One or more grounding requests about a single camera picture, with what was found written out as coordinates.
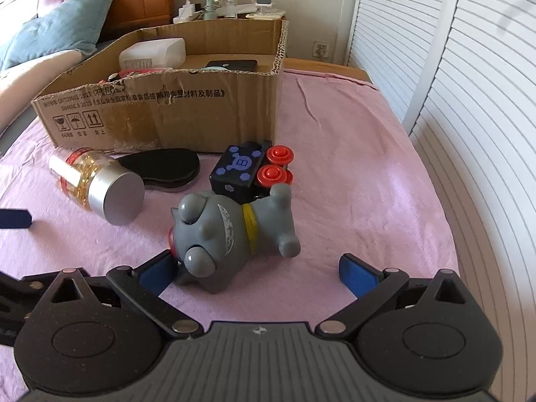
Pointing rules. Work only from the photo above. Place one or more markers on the white louvered closet door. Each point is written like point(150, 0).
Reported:
point(398, 42)
point(494, 134)

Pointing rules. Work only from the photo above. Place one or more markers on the white plastic container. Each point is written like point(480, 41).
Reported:
point(155, 52)

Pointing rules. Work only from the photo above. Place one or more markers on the white power strip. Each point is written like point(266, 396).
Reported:
point(186, 19)

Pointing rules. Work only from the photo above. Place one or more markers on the white wall socket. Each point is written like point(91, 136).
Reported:
point(321, 49)

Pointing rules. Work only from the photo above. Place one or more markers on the dark blue toy train car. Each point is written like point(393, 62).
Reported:
point(238, 163)

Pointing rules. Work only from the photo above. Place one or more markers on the white charger plug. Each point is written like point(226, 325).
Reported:
point(187, 10)

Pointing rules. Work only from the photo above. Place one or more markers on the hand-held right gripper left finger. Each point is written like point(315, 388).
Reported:
point(157, 275)

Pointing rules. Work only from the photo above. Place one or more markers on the large blue pillow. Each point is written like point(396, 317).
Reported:
point(63, 29)

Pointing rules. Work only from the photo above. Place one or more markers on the small white spray bottle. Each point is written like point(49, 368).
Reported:
point(231, 4)

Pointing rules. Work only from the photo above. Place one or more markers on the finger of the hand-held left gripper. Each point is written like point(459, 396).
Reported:
point(14, 219)
point(25, 284)

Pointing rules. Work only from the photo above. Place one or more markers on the brown cardboard box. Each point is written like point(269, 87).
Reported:
point(167, 113)

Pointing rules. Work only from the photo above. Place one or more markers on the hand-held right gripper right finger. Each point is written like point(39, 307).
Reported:
point(356, 275)

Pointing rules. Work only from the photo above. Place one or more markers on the grey toy figure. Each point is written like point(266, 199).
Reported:
point(222, 234)

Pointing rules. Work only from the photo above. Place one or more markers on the black glasses case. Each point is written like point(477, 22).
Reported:
point(167, 167)

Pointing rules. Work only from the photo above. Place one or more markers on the golden capsule bottle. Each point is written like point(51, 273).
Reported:
point(113, 197)

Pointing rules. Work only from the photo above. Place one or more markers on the pink cloth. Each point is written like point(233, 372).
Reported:
point(356, 176)

